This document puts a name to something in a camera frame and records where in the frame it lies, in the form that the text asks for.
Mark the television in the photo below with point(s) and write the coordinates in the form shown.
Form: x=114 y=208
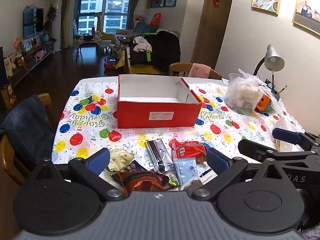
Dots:
x=33 y=22

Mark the blue jeans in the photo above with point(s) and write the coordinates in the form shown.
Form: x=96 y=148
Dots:
x=25 y=127

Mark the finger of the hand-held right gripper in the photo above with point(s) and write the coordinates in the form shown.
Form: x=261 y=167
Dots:
x=286 y=135
x=253 y=148

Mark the wooden door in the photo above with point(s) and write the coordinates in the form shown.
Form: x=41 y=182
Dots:
x=212 y=30

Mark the cream snack packet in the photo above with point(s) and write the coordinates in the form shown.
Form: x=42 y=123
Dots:
x=120 y=158

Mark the brown orange snack packet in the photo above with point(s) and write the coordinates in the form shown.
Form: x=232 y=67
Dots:
x=140 y=181

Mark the clear plastic bag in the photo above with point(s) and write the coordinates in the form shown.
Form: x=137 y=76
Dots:
x=241 y=95

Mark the green houseplant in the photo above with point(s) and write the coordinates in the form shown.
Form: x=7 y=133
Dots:
x=51 y=15

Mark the grey desk lamp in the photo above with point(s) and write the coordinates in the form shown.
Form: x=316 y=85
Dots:
x=273 y=60

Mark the white garment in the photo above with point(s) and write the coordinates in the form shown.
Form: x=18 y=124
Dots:
x=142 y=45

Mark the dark television cabinet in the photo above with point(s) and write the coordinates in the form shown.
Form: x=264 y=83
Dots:
x=30 y=62

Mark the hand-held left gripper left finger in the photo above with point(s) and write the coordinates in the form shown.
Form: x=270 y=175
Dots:
x=98 y=158

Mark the light blue snack packet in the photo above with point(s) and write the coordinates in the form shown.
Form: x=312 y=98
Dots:
x=186 y=170

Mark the pink flowers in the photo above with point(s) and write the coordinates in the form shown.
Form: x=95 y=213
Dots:
x=17 y=43

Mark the white standing air conditioner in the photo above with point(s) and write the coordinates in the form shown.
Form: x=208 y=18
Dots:
x=57 y=25

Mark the dark snack packet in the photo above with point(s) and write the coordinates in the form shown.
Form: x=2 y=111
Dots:
x=133 y=166

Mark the small yellow stool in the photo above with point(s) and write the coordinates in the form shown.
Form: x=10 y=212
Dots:
x=112 y=47

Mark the wooden chair with towel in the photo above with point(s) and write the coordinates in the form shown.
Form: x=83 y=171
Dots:
x=178 y=68

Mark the wooden coffee table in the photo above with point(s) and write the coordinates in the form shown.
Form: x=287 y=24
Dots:
x=86 y=43

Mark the small white stool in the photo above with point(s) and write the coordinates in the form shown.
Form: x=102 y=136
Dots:
x=103 y=48

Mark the purple fleece clothing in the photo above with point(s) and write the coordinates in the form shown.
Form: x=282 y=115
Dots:
x=311 y=233

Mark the balloon print tablecloth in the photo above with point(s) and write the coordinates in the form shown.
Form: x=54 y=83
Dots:
x=82 y=127

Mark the white blue snack packet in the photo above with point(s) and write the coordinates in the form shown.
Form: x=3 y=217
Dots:
x=206 y=174

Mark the pen holder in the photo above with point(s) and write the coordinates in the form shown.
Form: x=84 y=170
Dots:
x=275 y=91

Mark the red cardboard box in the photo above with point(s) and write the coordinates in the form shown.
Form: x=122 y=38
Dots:
x=140 y=115

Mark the red blue toy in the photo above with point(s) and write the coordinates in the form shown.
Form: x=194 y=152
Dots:
x=111 y=63

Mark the red orange bag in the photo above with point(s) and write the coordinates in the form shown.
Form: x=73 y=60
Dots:
x=155 y=19

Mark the yellow grey curtain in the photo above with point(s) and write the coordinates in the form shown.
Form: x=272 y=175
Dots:
x=67 y=17

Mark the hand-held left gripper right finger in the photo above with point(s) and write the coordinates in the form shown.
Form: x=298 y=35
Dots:
x=217 y=160

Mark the balcony window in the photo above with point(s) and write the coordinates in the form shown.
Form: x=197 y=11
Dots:
x=117 y=10

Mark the teal sofa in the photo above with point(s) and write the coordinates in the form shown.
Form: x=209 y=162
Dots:
x=142 y=27

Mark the orange toy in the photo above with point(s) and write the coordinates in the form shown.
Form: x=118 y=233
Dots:
x=263 y=102

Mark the black jacket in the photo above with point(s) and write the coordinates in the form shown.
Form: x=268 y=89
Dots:
x=167 y=47

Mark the wooden armchair yellow cushion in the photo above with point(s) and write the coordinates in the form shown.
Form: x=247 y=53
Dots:
x=145 y=68

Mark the red door ornament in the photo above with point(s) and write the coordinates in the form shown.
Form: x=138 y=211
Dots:
x=216 y=1

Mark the wooden chair with jeans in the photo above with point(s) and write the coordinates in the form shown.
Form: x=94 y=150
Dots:
x=45 y=98

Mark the figure art wall picture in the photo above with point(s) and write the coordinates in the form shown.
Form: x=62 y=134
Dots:
x=307 y=7

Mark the red snack packet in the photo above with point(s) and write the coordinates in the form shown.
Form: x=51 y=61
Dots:
x=187 y=148

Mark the silver snack packet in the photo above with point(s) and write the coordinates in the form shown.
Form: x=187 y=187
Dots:
x=160 y=155

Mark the pink towel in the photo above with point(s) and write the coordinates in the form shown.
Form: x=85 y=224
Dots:
x=200 y=70

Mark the white paper bag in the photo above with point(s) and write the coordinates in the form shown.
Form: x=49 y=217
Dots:
x=8 y=67

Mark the yellow paper bag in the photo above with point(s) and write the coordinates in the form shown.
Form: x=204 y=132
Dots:
x=8 y=95

